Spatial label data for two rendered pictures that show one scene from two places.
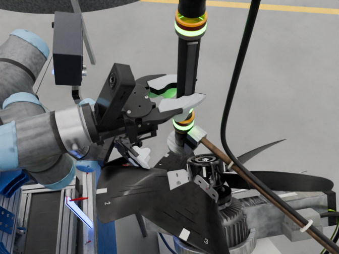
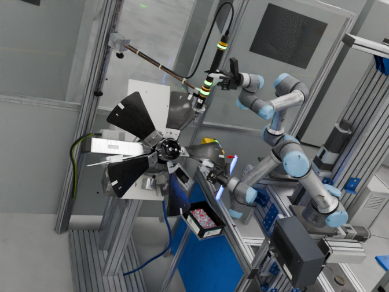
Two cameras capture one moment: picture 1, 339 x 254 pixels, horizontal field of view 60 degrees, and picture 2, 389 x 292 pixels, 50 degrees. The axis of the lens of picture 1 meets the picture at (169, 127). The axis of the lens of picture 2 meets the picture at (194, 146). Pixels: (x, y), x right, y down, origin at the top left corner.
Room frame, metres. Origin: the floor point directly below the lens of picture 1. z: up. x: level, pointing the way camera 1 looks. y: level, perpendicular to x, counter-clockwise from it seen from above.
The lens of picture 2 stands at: (2.24, -0.67, 2.31)
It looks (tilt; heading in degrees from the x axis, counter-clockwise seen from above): 28 degrees down; 160
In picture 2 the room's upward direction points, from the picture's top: 21 degrees clockwise
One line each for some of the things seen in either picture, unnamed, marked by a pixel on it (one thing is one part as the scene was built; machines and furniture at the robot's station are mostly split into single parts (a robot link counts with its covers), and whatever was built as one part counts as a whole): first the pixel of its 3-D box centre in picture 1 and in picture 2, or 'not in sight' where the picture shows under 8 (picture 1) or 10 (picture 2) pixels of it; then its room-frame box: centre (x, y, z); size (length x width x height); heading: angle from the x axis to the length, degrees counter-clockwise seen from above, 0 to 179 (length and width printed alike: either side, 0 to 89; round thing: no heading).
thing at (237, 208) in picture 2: not in sight; (237, 204); (0.59, 0.28, 1.08); 0.11 x 0.08 x 0.11; 171
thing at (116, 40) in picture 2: not in sight; (118, 41); (-0.11, -0.47, 1.54); 0.10 x 0.07 x 0.08; 44
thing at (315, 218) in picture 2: not in sight; (317, 212); (0.55, 0.80, 1.09); 0.15 x 0.15 x 0.10
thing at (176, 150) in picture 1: (185, 135); (199, 99); (0.33, -0.04, 1.50); 0.09 x 0.07 x 0.10; 44
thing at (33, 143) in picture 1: (30, 141); (252, 81); (0.24, 0.24, 1.64); 0.11 x 0.08 x 0.09; 110
